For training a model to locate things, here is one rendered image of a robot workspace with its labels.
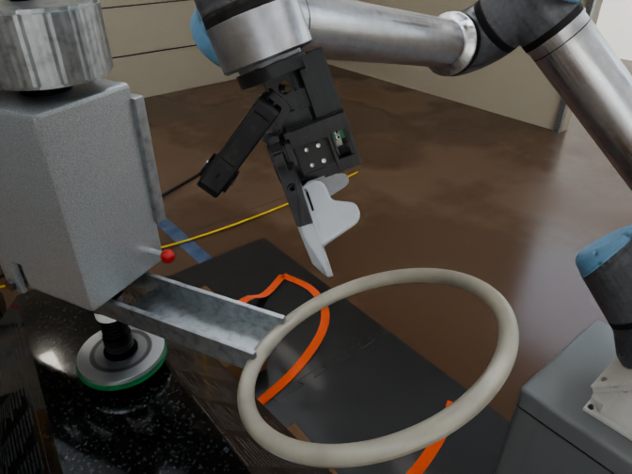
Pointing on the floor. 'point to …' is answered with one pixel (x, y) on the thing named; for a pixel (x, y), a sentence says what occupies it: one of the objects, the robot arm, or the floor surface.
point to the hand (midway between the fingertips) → (321, 251)
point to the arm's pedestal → (565, 416)
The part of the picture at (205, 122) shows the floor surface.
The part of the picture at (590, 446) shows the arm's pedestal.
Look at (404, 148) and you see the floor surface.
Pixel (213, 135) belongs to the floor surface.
